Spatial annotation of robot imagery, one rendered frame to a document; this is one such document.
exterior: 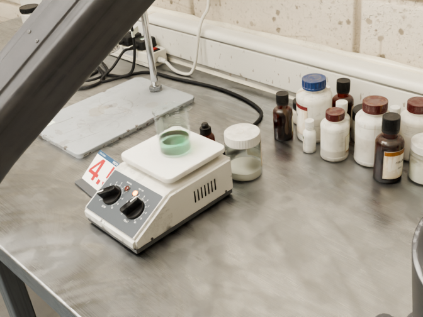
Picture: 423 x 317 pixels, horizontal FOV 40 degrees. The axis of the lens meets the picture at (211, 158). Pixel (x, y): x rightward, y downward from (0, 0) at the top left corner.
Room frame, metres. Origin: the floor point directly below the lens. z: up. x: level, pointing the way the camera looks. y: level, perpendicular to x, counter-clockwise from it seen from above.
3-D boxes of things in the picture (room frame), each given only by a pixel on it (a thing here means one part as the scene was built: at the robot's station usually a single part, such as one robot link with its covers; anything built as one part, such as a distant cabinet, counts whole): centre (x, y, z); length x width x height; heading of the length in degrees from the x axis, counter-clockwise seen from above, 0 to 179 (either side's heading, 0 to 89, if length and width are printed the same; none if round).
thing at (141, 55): (1.49, 0.23, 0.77); 0.40 x 0.06 x 0.04; 41
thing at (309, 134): (0.86, -0.17, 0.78); 0.02 x 0.02 x 0.06
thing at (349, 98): (0.93, -0.25, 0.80); 0.04 x 0.04 x 0.10
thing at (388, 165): (0.76, -0.28, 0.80); 0.04 x 0.04 x 0.11
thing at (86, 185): (0.82, 0.19, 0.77); 0.09 x 0.06 x 0.04; 35
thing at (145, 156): (0.77, 0.06, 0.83); 0.12 x 0.12 x 0.01; 41
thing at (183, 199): (0.75, 0.08, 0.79); 0.22 x 0.13 x 0.08; 131
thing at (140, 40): (1.37, 0.14, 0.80); 0.07 x 0.04 x 0.02; 131
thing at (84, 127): (1.09, 0.20, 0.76); 0.30 x 0.20 x 0.01; 131
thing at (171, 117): (0.76, 0.05, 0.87); 0.06 x 0.05 x 0.08; 83
